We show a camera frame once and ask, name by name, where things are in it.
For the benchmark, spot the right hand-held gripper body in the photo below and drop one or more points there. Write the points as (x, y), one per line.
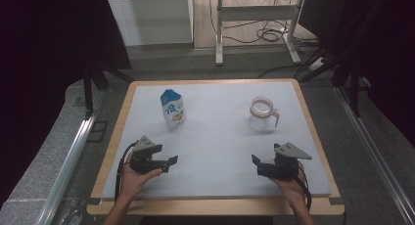
(287, 166)

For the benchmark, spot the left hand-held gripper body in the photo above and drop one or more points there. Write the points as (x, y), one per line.
(143, 159)

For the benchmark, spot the blue and white milk carton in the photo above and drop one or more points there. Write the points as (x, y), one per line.
(173, 111)

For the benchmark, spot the person's right hand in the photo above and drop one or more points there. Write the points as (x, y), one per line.
(293, 189)

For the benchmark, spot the person's left hand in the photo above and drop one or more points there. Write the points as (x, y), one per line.
(132, 182)

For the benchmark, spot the light wooden table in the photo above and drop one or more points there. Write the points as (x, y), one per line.
(195, 208)

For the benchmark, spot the black square floor plate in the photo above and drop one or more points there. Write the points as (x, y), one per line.
(97, 131)

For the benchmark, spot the pale grey table mat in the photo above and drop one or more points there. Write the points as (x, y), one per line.
(202, 91)

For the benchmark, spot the black tripod stand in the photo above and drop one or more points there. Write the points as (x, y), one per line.
(88, 91)

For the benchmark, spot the white power strip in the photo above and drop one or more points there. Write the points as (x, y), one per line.
(316, 64)

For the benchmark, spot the black metal stand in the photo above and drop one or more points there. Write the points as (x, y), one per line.
(354, 88)

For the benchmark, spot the white board panel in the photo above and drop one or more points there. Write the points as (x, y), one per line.
(150, 21)

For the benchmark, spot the dark curtain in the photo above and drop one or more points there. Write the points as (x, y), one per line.
(391, 39)
(39, 55)

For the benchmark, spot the aluminium floor rail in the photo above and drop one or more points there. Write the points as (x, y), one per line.
(375, 153)
(70, 163)

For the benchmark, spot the white metal desk frame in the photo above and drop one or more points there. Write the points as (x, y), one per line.
(257, 12)

